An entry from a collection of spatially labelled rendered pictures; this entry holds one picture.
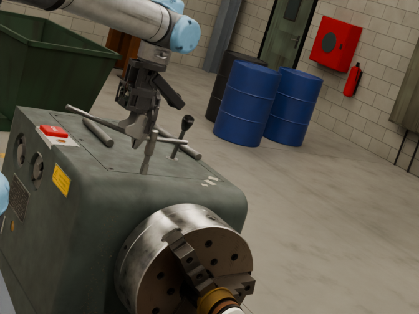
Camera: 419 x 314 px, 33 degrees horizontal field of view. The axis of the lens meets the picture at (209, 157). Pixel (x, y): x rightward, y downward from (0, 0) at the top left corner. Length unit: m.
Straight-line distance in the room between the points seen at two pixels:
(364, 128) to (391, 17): 1.61
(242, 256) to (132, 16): 0.66
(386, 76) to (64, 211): 8.81
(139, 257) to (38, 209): 0.37
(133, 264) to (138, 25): 0.55
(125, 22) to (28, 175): 0.73
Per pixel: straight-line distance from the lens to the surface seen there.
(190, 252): 1.55
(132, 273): 1.60
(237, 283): 1.67
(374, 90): 10.38
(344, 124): 10.70
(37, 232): 1.85
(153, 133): 1.70
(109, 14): 1.31
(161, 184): 1.73
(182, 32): 1.42
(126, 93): 1.62
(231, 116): 8.00
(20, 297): 1.94
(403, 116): 9.60
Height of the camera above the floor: 1.78
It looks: 14 degrees down
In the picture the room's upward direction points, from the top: 17 degrees clockwise
